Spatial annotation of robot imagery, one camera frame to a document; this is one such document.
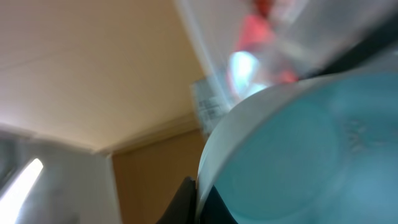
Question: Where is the red snack wrapper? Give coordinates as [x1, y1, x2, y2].
[228, 0, 297, 93]

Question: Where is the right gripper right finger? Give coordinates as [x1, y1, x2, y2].
[199, 186, 238, 224]

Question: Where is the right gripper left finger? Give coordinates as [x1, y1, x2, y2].
[156, 177, 197, 224]

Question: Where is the clear plastic bin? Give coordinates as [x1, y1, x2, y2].
[176, 0, 397, 136]

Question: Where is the light blue bowl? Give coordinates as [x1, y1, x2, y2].
[196, 72, 397, 223]

